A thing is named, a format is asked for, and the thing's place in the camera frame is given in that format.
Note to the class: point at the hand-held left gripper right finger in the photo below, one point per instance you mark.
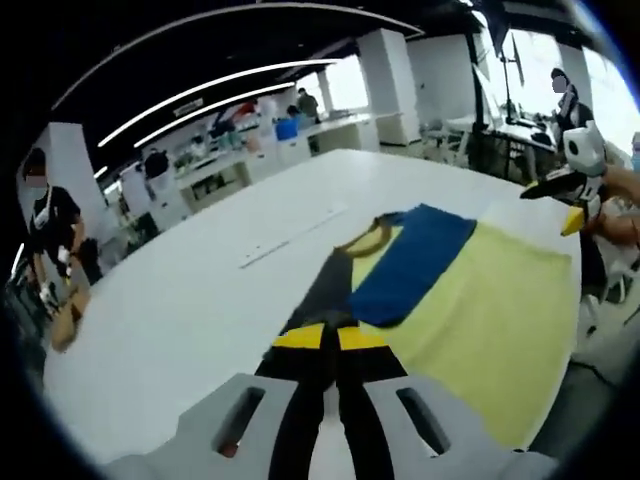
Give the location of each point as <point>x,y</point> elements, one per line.
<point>400,440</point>

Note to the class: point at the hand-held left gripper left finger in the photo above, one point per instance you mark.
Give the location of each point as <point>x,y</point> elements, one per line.
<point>235,430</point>

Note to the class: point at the white counter cabinets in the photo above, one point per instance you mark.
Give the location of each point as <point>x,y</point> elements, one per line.
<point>225,170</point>

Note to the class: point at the ceiling air vent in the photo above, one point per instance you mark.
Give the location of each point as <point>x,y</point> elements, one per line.
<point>189,106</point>

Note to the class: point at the black light stand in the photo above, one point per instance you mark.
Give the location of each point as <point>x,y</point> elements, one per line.
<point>511,75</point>

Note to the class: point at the brown cardboard box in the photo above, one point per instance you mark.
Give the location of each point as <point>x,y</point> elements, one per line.
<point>70,320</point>

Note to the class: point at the yellow blue grey garment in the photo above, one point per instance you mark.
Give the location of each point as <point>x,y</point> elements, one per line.
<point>475,310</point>

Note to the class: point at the white ceiling light strip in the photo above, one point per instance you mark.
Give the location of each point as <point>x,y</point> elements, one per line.
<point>210,87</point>
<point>210,109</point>

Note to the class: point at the blue container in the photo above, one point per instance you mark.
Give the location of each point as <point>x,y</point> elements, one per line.
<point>287,131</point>

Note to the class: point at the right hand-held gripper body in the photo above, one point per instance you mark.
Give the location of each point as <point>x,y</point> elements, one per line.
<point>587,150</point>

